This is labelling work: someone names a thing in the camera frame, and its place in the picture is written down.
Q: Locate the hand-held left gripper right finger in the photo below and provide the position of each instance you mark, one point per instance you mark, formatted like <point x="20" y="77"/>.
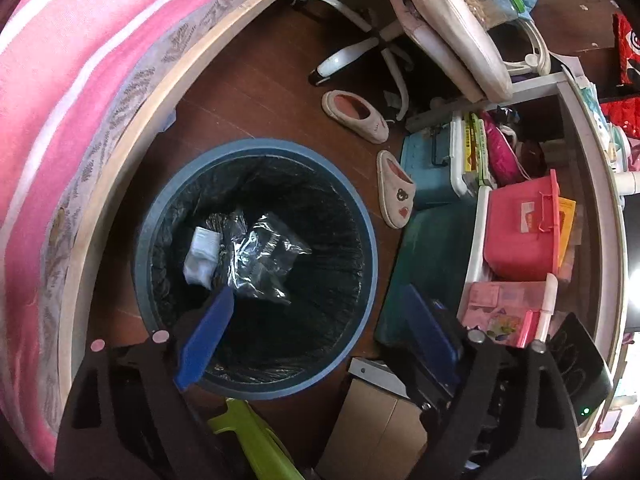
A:
<point x="430" y="330"/>

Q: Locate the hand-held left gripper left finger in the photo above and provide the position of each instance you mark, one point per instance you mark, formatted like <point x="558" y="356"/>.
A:
<point x="205" y="340"/>

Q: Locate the round blue trash bin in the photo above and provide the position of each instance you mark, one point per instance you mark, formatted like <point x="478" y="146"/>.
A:
<point x="142" y="250"/>

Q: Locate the grey flat device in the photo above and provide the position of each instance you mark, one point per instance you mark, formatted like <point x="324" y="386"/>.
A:
<point x="370" y="370"/>

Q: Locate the pink pencil case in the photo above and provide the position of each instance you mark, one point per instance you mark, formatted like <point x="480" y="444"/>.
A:
<point x="500" y="305"/>

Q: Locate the dark green storage box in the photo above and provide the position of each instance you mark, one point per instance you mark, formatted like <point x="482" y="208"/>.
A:
<point x="430" y="255"/>

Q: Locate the crumpled white paper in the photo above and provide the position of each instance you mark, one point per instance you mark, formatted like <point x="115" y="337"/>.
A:
<point x="202" y="260"/>

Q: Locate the clear plastic wrapper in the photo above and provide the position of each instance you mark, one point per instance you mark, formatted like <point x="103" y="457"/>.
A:
<point x="265" y="260"/>

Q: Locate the lime green plastic object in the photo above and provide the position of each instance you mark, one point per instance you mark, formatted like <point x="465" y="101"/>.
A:
<point x="250" y="435"/>

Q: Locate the brown cardboard box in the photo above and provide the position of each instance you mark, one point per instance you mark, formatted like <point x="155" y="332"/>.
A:
<point x="370" y="430"/>

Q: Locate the pink plastic box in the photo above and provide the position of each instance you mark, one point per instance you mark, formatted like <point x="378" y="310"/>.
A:
<point x="520" y="230"/>

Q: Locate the pink slipper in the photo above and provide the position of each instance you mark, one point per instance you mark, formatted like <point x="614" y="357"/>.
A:
<point x="397" y="190"/>
<point x="355" y="112"/>

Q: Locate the black bin liner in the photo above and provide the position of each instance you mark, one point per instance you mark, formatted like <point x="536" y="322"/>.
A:
<point x="310" y="240"/>

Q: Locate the black drawing tablet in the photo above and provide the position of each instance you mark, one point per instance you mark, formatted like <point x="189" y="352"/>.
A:
<point x="580" y="365"/>

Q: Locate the teal storage case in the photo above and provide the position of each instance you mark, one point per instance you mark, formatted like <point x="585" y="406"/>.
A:
<point x="425" y="170"/>

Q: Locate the orange paper packet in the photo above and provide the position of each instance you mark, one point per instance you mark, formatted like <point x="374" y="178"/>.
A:
<point x="566" y="225"/>

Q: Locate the magenta bag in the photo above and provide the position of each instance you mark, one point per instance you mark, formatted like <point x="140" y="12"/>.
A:
<point x="500" y="155"/>

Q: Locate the yellow green book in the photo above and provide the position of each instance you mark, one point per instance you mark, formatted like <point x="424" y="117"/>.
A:
<point x="475" y="145"/>

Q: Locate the white desk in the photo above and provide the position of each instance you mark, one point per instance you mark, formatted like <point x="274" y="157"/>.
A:
<point x="590" y="185"/>

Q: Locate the patterned mattress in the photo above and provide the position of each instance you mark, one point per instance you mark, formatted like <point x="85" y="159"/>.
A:
<point x="125" y="105"/>

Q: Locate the white office chair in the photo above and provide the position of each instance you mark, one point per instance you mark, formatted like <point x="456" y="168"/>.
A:
<point x="345" y="57"/>

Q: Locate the pink seat cushion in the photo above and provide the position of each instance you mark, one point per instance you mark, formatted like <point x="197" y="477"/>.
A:
<point x="450" y="25"/>

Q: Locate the pink striped bed sheet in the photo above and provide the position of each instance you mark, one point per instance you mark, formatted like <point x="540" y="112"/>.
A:
<point x="75" y="60"/>

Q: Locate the clear jar with green lid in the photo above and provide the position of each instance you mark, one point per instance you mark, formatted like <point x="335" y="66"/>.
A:
<point x="490" y="0"/>

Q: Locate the red patterned packet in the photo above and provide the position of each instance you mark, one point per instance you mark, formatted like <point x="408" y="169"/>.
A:
<point x="627" y="50"/>

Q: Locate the wooden bed frame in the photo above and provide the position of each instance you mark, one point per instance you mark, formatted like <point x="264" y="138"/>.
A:
<point x="165" y="95"/>

